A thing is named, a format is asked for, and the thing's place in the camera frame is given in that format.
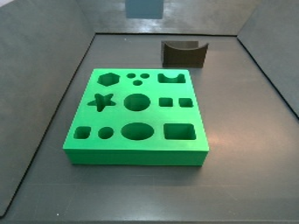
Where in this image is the green shape sorter block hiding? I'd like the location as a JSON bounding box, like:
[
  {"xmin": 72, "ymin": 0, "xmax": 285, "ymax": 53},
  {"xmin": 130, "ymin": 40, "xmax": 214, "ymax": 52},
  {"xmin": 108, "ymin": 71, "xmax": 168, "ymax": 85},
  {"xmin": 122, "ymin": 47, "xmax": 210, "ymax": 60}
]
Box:
[{"xmin": 62, "ymin": 68, "xmax": 209, "ymax": 166}]

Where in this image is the dark curved holder block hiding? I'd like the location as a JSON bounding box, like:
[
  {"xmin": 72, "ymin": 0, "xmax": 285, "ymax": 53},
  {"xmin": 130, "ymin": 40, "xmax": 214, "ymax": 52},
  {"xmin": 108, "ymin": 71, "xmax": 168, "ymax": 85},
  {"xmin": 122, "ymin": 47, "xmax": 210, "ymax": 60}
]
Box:
[{"xmin": 161, "ymin": 40, "xmax": 209, "ymax": 68}]

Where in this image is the blue-grey rectangular panel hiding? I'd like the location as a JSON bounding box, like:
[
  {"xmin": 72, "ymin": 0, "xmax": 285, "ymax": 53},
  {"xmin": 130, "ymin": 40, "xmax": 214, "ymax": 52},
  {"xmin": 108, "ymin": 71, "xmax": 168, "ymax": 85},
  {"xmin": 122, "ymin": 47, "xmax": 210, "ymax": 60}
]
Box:
[{"xmin": 125, "ymin": 0, "xmax": 164, "ymax": 19}]

